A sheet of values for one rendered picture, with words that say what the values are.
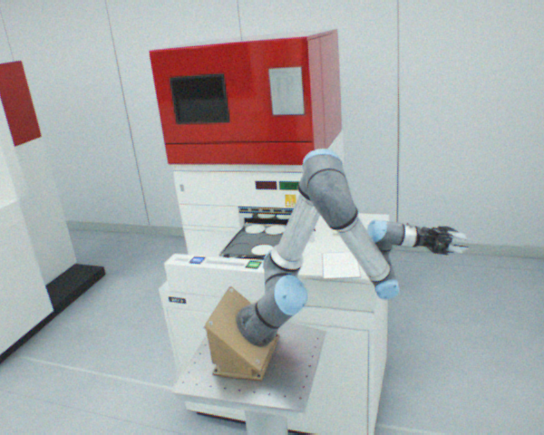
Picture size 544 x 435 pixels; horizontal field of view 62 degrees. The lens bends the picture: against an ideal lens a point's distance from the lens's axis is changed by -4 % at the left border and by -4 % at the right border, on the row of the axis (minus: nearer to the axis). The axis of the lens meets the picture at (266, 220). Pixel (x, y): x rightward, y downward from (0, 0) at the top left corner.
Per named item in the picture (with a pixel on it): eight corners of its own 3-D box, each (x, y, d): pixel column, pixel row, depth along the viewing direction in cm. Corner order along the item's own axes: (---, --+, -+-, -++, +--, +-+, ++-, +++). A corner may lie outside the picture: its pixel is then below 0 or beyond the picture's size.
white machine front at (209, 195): (185, 227, 274) (173, 160, 258) (323, 235, 247) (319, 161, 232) (182, 229, 271) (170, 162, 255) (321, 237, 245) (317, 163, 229)
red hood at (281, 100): (222, 130, 316) (210, 39, 292) (342, 129, 289) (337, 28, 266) (167, 165, 251) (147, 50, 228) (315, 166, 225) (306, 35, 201)
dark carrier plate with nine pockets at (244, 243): (247, 224, 251) (247, 223, 251) (311, 227, 240) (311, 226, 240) (222, 254, 222) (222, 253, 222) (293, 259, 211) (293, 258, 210)
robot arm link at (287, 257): (259, 296, 161) (315, 166, 129) (258, 265, 173) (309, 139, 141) (293, 302, 164) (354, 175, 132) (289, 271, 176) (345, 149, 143)
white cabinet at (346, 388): (232, 347, 298) (214, 231, 266) (386, 368, 267) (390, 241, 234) (187, 422, 243) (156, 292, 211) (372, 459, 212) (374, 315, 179)
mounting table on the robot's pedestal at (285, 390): (306, 440, 144) (304, 410, 138) (178, 420, 156) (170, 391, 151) (329, 349, 183) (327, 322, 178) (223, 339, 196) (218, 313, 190)
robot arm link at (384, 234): (364, 232, 160) (371, 213, 155) (393, 236, 161) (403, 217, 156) (366, 247, 154) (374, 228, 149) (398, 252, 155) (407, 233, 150)
